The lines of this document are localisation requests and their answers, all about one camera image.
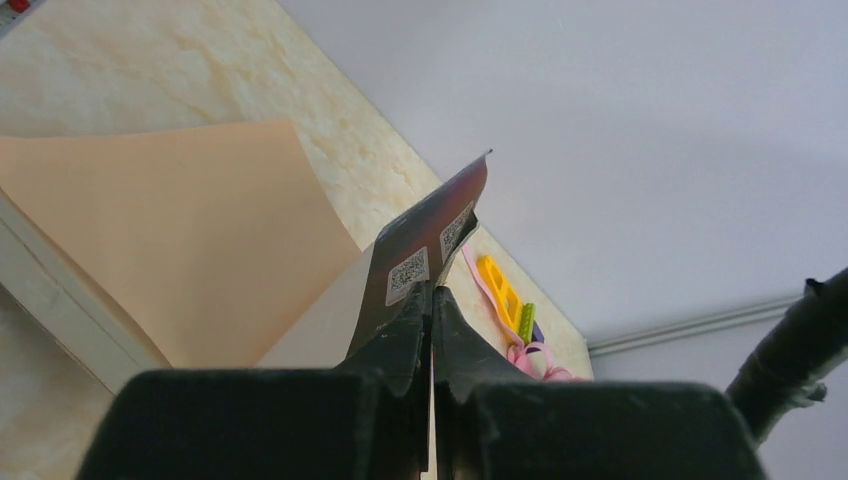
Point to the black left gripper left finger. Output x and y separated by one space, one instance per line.
366 418

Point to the aluminium frame rail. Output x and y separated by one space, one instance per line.
771 311
14 12

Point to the pink student backpack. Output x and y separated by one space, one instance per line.
536 359

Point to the yellow green purple toy block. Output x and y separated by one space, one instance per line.
517 319

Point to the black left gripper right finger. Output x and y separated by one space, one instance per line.
493 421

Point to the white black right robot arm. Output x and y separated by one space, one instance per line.
785 371

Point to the orange blue Jane Eyre book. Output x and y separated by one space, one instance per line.
211 247

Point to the aluminium frame rail right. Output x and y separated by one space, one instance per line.
771 311

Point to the aluminium frame rail left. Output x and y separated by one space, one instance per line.
14 12

